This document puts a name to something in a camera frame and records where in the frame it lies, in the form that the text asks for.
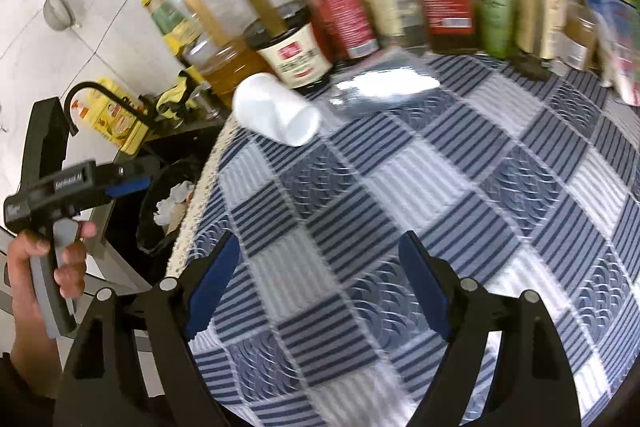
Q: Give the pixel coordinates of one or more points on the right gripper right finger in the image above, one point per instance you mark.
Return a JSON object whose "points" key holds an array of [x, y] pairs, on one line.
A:
{"points": [[533, 384]]}

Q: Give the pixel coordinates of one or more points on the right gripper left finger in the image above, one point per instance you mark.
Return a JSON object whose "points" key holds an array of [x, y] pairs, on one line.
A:
{"points": [[131, 364]]}

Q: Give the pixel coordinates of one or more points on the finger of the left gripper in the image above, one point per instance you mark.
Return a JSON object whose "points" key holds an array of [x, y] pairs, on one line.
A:
{"points": [[129, 170], [120, 187]]}

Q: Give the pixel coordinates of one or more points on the white tissue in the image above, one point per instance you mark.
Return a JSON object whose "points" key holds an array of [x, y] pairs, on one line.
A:
{"points": [[172, 201]]}

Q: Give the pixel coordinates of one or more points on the person's left forearm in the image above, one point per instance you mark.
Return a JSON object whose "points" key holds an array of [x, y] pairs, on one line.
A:
{"points": [[34, 354]]}

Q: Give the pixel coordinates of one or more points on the black trash bin bag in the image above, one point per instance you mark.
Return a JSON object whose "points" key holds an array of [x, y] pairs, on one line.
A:
{"points": [[138, 228]]}

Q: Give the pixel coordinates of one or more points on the person's left hand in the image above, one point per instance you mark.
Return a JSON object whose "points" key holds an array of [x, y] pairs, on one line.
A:
{"points": [[47, 272]]}

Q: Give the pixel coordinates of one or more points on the yellow tin box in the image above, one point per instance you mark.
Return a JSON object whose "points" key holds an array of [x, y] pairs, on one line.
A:
{"points": [[109, 119]]}

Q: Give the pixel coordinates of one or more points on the yellow black cloth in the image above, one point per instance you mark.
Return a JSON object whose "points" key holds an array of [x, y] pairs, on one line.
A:
{"points": [[176, 103]]}

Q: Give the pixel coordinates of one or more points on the metal sink plunger knob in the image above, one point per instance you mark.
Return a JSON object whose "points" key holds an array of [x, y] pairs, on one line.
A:
{"points": [[203, 98]]}

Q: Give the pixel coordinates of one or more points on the large cooking oil jug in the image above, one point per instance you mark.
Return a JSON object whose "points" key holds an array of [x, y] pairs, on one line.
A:
{"points": [[222, 59]]}

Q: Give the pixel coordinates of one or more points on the yellow dish soap bottle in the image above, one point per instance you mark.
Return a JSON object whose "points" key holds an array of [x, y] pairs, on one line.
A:
{"points": [[178, 32]]}

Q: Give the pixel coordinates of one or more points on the dark soy sauce jug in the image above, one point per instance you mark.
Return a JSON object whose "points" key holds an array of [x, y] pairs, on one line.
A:
{"points": [[284, 37]]}

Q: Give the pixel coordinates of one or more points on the blue white checkered tablecloth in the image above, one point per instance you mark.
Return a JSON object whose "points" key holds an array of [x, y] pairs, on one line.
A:
{"points": [[519, 184]]}

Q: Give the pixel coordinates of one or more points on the crushed clear plastic bottle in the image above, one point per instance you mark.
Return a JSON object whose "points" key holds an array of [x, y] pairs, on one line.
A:
{"points": [[389, 78]]}

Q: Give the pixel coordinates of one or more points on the small spice jar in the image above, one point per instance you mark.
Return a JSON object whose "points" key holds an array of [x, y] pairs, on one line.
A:
{"points": [[579, 37]]}

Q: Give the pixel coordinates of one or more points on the blue snack packet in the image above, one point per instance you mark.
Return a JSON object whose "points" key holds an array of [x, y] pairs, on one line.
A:
{"points": [[618, 36]]}

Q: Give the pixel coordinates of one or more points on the metal strainer on wall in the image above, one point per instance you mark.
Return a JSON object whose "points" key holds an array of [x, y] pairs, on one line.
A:
{"points": [[58, 15]]}

